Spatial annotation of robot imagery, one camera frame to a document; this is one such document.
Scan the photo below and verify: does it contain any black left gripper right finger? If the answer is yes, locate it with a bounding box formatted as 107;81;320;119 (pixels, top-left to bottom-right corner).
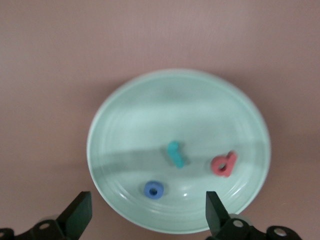
205;191;305;240

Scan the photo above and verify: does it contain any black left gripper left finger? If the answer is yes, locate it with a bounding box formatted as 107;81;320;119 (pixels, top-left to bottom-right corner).
0;191;93;240

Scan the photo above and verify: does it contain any pink foam letter p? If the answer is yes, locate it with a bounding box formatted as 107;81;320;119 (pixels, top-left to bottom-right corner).
210;150;238;178

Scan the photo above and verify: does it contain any blue foam letter o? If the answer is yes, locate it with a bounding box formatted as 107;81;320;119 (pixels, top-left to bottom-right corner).
143;180;165;200

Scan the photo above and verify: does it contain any teal foam letter j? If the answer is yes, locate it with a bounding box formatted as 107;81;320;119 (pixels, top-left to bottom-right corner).
166;140;186;169

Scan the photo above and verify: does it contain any pale green plate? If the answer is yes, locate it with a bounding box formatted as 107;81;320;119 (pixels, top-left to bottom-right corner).
86;69;272;235

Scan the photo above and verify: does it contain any brown table cover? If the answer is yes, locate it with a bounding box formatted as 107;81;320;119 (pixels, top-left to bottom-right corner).
0;0;320;240

